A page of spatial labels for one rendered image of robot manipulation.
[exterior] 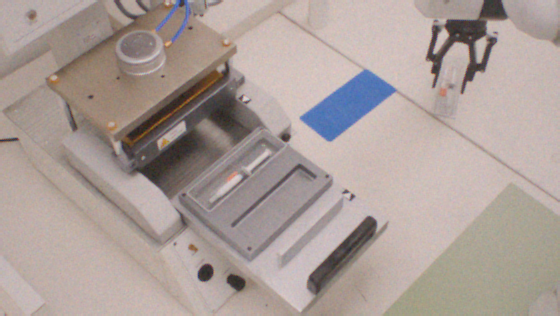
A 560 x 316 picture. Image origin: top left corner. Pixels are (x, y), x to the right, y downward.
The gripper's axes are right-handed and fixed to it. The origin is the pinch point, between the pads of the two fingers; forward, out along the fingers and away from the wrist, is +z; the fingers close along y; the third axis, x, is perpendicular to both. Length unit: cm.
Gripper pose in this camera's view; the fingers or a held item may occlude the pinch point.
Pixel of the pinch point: (451, 77)
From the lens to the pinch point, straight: 153.4
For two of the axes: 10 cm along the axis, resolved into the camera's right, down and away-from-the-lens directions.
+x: 2.9, -7.8, 5.6
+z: 0.0, 5.9, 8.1
